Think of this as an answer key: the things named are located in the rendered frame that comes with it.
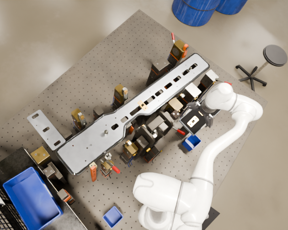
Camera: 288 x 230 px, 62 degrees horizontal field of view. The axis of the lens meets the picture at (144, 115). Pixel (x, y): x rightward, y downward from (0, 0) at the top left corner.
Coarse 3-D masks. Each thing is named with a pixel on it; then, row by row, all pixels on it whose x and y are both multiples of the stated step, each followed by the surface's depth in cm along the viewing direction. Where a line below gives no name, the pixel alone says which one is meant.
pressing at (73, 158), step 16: (192, 64) 198; (208, 64) 201; (160, 80) 187; (192, 80) 192; (144, 96) 179; (160, 96) 181; (112, 112) 170; (128, 112) 171; (144, 112) 174; (96, 128) 163; (64, 144) 155; (80, 144) 157; (96, 144) 159; (112, 144) 160; (64, 160) 151; (80, 160) 153; (96, 160) 154
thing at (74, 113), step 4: (72, 112) 159; (76, 112) 160; (72, 116) 162; (76, 116) 159; (76, 120) 160; (76, 124) 169; (80, 124) 163; (76, 128) 180; (80, 128) 172; (84, 128) 178
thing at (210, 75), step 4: (208, 72) 190; (212, 72) 191; (204, 76) 192; (208, 76) 189; (212, 76) 190; (216, 76) 190; (204, 80) 195; (208, 80) 191; (212, 80) 188; (200, 84) 203; (204, 84) 198; (208, 84) 194; (212, 84) 194; (200, 88) 206; (204, 88) 202; (208, 88) 200; (204, 92) 212; (200, 96) 215; (196, 100) 219; (200, 100) 221
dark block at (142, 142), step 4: (140, 136) 153; (136, 140) 152; (140, 140) 152; (144, 140) 153; (136, 144) 157; (140, 144) 151; (144, 144) 152; (148, 144) 154; (140, 148) 156; (144, 148) 164; (140, 152) 166; (136, 156) 176
